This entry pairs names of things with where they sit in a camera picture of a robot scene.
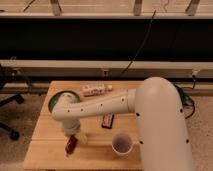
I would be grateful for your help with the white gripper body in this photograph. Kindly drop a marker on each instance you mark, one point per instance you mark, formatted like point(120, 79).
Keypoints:
point(78, 133)

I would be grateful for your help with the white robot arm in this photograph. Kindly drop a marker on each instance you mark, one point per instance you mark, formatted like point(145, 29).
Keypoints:
point(162, 130)

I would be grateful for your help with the green bowl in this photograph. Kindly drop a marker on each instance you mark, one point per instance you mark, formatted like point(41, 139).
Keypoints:
point(54, 99)

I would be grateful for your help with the dark chocolate bar box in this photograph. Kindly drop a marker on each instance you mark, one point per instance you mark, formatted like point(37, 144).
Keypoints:
point(107, 121)

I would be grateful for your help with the white plastic bottle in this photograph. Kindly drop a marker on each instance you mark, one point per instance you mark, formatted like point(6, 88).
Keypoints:
point(95, 89)

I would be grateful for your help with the white paper cup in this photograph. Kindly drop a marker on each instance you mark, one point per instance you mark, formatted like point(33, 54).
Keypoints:
point(121, 144)

